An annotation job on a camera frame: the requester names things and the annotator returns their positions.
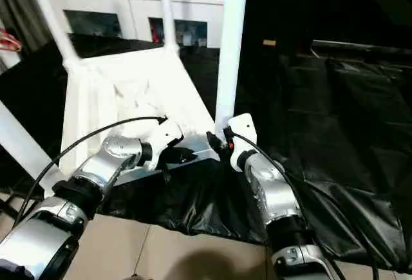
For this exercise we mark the black metal bar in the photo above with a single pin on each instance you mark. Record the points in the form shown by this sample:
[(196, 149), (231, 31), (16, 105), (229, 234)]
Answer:
[(360, 46)]

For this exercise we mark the white plastic table top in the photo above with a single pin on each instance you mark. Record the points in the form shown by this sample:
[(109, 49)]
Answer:
[(128, 93)]

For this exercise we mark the small yellow label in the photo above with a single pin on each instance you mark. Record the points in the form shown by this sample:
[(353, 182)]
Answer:
[(269, 42)]

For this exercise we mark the white plastic table leg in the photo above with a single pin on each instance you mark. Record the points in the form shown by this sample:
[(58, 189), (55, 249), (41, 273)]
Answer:
[(22, 145), (168, 13), (230, 51), (54, 19)]

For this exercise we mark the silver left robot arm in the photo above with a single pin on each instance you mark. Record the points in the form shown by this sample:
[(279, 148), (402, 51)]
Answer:
[(106, 164)]

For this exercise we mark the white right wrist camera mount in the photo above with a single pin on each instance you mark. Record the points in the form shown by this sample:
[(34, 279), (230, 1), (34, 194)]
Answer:
[(243, 128)]

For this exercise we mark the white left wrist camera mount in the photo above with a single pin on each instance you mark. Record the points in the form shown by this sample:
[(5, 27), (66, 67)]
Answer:
[(165, 135)]

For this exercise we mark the black mat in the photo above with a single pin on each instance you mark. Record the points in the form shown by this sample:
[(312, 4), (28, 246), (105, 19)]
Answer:
[(209, 196)]

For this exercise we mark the white glass-door cabinet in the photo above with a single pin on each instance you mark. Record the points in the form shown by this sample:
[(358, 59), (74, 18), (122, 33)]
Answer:
[(128, 6)]

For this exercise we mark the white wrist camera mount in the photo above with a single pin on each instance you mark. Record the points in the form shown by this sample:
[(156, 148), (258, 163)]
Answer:
[(165, 135), (243, 128)]

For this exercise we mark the black folding frame bar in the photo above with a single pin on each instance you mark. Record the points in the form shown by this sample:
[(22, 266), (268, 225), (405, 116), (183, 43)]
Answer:
[(16, 206)]

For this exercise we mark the red bottle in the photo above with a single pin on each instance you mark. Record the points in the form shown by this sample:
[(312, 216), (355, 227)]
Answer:
[(155, 33)]

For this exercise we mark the grey curtain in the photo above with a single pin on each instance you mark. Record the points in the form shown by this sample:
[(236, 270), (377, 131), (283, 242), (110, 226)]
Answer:
[(22, 6)]

